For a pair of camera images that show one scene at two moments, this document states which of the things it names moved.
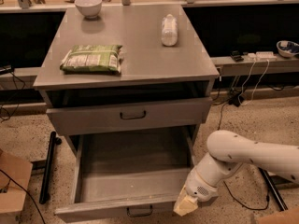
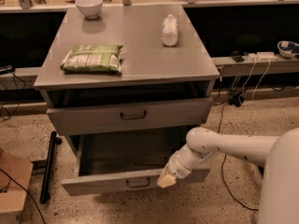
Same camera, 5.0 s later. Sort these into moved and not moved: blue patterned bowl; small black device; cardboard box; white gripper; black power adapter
Moved: white gripper
Not moved: cardboard box; black power adapter; small black device; blue patterned bowl
